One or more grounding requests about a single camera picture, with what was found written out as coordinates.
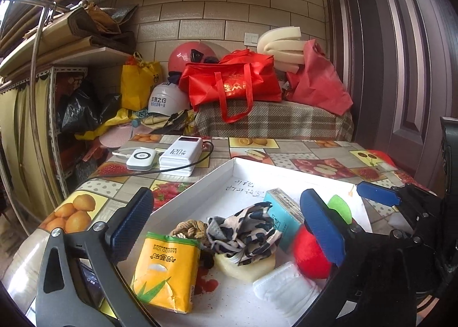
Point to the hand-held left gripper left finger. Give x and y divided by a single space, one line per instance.
132 223

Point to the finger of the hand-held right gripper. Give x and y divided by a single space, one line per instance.
379 193

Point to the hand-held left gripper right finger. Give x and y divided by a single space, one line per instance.
322 230

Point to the red plush ball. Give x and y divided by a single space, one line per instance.
309 252

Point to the green round sponge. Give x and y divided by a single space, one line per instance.
340 207

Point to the white cardboard box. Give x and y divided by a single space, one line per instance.
250 184

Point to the teal tissue pack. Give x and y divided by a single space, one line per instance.
286 219

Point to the yellow tissue pack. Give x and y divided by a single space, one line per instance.
164 273

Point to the small white power bank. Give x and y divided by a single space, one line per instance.
141 159

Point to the white quilted pad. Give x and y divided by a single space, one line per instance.
282 287

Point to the dark smartphone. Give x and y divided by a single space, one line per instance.
89 284

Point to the leopard print scarf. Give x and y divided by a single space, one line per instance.
243 230

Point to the large white power bank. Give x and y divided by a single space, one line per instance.
179 155

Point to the pale yellow sponge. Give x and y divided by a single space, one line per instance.
247 271

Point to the pink woven hat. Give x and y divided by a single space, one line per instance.
114 139

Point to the black plastic bag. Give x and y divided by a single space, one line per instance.
78 112

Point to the red plastic bag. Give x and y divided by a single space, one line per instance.
318 80

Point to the white helmet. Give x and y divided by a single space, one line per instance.
168 98

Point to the brown metal door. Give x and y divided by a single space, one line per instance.
411 44

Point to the yellow shopping bag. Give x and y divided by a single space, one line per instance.
137 83

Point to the yellow curtain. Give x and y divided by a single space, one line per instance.
21 126

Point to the red tote bag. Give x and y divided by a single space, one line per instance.
232 83

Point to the pink helmet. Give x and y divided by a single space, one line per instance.
182 58

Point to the white shelf board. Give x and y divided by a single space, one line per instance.
71 55

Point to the cream folded foam pad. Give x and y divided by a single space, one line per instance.
279 44

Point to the curved steel tube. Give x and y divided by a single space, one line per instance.
33 69

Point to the white wall switch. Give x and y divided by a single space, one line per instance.
251 39

